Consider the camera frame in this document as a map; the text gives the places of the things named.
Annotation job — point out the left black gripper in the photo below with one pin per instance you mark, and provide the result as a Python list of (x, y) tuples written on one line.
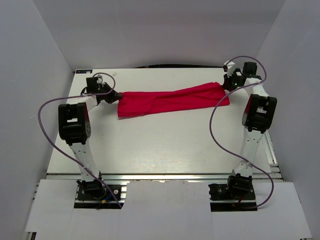
[(113, 96)]

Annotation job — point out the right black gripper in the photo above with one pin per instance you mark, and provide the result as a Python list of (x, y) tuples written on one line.
[(227, 84)]

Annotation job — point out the red t-shirt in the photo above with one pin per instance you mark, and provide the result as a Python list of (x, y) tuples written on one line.
[(142, 103)]

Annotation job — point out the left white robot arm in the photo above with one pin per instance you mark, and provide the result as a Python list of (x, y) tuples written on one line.
[(74, 128)]

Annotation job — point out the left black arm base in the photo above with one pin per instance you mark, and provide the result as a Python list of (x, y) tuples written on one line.
[(94, 195)]

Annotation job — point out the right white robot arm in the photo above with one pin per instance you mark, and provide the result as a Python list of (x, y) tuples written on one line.
[(256, 120)]

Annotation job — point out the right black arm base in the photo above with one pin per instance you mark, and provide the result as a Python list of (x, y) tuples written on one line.
[(222, 200)]

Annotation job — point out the left blue corner label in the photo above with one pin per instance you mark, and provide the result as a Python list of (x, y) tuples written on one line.
[(83, 71)]

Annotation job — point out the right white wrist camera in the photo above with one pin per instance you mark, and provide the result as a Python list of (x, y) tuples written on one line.
[(229, 67)]

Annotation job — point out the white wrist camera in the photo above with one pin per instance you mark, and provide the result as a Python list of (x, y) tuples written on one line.
[(99, 80), (229, 67)]

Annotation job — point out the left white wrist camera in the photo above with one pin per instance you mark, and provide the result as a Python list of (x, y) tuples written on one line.
[(99, 80)]

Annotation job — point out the aluminium front table rail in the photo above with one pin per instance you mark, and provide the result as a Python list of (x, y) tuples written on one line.
[(125, 178)]

